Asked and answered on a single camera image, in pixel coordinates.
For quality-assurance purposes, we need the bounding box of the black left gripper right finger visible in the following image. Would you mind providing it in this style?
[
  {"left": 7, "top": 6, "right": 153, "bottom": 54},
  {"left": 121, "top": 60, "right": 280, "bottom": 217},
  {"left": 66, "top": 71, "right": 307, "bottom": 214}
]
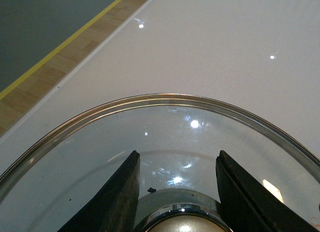
[{"left": 215, "top": 150, "right": 316, "bottom": 232}]

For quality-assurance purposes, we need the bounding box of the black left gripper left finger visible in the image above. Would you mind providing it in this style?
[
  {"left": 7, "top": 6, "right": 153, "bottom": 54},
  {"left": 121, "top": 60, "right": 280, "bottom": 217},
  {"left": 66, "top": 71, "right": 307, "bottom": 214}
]
[{"left": 59, "top": 150, "right": 140, "bottom": 232}]

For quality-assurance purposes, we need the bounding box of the glass pot lid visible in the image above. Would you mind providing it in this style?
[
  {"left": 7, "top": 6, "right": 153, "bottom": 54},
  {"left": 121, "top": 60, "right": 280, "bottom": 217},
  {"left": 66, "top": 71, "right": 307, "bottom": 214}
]
[{"left": 0, "top": 94, "right": 320, "bottom": 232}]

